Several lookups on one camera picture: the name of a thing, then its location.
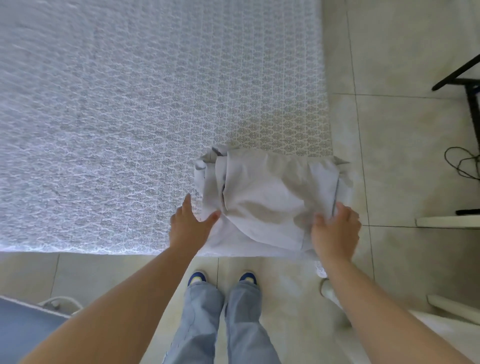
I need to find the white side table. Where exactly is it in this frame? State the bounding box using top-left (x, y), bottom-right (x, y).
top-left (415, 213), bottom-right (480, 230)

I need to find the blue white shoe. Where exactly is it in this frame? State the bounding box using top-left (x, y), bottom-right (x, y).
top-left (186, 270), bottom-right (209, 287)
top-left (237, 270), bottom-right (260, 287)

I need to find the bed with grey patterned sheet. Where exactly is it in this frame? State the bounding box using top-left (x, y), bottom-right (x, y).
top-left (0, 0), bottom-right (336, 257)

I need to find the black cable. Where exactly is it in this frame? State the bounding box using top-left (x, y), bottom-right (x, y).
top-left (443, 145), bottom-right (480, 183)

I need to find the person's right forearm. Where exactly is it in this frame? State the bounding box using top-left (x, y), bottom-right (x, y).
top-left (322, 255), bottom-right (474, 364)

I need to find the grey-blue stool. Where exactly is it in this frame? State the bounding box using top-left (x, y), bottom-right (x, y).
top-left (0, 294), bottom-right (85, 364)

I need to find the person's left forearm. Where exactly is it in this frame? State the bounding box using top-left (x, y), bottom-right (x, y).
top-left (22, 243), bottom-right (200, 364)

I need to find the light blue hooded jacket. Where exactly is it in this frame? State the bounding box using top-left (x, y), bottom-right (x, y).
top-left (193, 144), bottom-right (356, 261)

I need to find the black metal rack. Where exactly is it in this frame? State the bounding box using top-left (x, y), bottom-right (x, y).
top-left (431, 54), bottom-right (480, 217)

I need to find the person's left hand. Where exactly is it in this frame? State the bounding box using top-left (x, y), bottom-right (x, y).
top-left (168, 193), bottom-right (222, 255)

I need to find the person's right hand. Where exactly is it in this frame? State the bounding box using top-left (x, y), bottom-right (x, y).
top-left (309, 201), bottom-right (363, 265)

